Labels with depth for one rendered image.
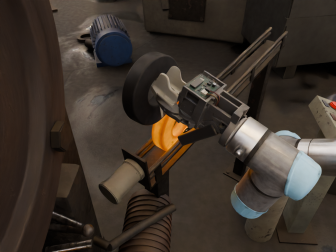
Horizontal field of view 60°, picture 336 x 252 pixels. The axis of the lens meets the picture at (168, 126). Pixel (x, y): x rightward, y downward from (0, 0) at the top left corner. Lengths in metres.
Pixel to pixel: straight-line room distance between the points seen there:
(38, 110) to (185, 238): 1.18
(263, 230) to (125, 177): 0.80
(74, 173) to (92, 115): 1.47
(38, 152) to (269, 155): 0.37
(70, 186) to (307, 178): 0.39
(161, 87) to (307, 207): 0.91
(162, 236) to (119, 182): 0.20
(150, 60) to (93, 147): 1.23
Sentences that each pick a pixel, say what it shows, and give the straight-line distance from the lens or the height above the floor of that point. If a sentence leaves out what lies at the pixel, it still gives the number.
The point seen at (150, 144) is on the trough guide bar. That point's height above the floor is 0.66.
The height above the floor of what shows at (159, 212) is 0.56.
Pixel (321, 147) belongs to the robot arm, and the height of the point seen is 0.79.
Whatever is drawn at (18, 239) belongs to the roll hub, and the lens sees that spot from 0.22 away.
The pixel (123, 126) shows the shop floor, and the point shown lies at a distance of 1.86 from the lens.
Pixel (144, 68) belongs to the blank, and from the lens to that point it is 0.56.
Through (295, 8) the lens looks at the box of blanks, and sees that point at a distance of 2.23.
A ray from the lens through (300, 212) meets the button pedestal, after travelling 1.34.
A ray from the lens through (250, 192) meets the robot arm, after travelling 0.57.
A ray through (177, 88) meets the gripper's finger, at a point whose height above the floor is 0.86.
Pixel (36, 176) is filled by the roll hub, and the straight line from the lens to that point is 0.23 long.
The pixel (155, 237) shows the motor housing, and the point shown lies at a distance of 0.76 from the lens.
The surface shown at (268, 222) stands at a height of 0.16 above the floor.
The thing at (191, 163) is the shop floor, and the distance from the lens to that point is 1.62.
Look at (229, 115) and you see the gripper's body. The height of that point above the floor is 0.87.
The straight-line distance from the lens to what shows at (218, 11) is 2.84.
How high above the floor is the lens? 1.19
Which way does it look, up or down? 40 degrees down
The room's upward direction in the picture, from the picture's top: straight up
